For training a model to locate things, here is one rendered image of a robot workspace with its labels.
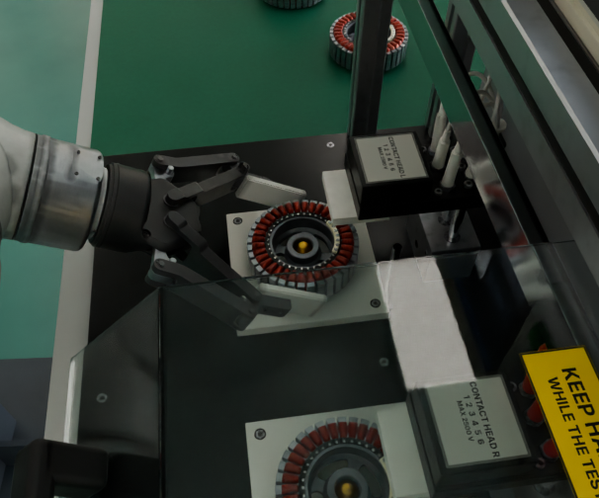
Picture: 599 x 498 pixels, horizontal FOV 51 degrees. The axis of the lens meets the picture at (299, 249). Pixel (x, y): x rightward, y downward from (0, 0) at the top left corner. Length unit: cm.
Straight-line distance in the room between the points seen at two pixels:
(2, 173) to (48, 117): 164
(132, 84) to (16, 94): 136
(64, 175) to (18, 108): 170
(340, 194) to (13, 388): 111
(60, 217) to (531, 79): 36
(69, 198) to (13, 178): 4
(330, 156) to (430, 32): 31
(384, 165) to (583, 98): 25
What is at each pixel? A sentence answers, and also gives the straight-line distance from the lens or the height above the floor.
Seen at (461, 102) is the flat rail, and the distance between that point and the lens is 44.
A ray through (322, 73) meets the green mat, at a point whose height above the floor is 75.
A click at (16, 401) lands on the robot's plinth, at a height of 2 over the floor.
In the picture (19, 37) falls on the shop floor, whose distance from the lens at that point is 254.
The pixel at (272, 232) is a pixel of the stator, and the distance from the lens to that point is 64.
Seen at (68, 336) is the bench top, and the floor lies 75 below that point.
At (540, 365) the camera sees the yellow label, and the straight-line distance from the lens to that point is 29.
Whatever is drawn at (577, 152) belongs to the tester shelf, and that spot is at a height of 111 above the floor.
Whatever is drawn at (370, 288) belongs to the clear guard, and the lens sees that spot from 30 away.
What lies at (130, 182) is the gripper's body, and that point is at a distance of 55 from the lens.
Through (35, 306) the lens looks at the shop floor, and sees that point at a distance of 168.
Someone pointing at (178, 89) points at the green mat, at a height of 75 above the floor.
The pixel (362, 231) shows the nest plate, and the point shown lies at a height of 78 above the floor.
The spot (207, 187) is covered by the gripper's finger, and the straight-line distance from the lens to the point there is 62.
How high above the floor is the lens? 131
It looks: 53 degrees down
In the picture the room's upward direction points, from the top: straight up
